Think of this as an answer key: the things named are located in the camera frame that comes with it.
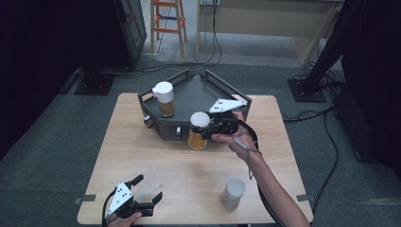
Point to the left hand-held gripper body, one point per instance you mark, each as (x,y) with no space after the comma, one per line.
(121,198)

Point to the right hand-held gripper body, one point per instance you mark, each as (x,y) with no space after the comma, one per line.
(223,123)

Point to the amber jar with round lid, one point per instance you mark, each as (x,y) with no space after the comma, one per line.
(198,142)

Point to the black corner shelf rack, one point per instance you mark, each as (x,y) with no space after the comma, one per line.
(192,94)

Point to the jar with white spout lid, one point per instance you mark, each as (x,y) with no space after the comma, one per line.
(164,94)

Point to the person's left hand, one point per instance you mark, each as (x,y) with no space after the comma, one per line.
(124,222)

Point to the person's right hand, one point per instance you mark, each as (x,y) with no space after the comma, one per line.
(244,142)

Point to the grey tape strip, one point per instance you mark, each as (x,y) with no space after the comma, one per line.
(85,199)
(304,197)

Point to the pale jar with grey lid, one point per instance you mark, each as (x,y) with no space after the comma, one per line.
(232,194)

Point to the black stand with square base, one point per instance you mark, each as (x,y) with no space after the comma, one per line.
(307,90)

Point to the wooden stepladder with orange braces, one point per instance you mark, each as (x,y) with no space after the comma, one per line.
(179,28)

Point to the black square stand base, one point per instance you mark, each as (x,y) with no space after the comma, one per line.
(94,84)

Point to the light wooden desk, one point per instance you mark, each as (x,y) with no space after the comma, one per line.
(252,19)

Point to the dark framed glass panel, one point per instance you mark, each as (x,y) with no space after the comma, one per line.
(134,28)

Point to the black equipment case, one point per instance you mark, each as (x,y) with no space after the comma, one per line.
(356,126)

